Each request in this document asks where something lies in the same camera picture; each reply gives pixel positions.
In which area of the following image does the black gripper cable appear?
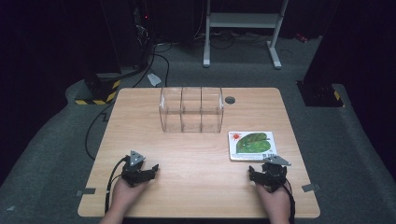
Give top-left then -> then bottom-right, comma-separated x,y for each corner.
281,177 -> 297,224
104,156 -> 129,215

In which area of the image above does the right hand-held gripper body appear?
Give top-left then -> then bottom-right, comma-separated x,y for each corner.
257,155 -> 292,193

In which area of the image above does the person's right hand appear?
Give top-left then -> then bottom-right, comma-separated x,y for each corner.
255,182 -> 292,218

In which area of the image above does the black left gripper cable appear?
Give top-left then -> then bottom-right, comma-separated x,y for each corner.
104,156 -> 129,215

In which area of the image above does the grey tape strip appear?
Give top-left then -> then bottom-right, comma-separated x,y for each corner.
301,183 -> 321,193
76,188 -> 97,197

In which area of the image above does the dark computer tower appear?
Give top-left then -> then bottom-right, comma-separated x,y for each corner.
132,0 -> 155,70

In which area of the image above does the black cable bundle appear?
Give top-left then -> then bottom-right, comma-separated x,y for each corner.
193,28 -> 273,50

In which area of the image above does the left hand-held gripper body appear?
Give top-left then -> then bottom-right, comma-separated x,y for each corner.
120,149 -> 151,188

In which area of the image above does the thin black floor cable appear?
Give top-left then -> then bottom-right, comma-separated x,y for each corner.
132,42 -> 173,89

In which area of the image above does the clear acrylic divided organizer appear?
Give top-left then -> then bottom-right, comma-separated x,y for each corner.
158,86 -> 225,134

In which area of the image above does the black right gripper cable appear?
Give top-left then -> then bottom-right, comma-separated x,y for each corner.
281,177 -> 297,224

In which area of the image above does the person's left hand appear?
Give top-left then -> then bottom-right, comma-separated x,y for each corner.
110,176 -> 149,217

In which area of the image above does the white metal stand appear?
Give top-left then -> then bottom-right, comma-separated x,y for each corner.
203,0 -> 290,70

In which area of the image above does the black yellow striped stand base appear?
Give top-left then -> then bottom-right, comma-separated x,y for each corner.
296,80 -> 347,108
74,72 -> 121,106

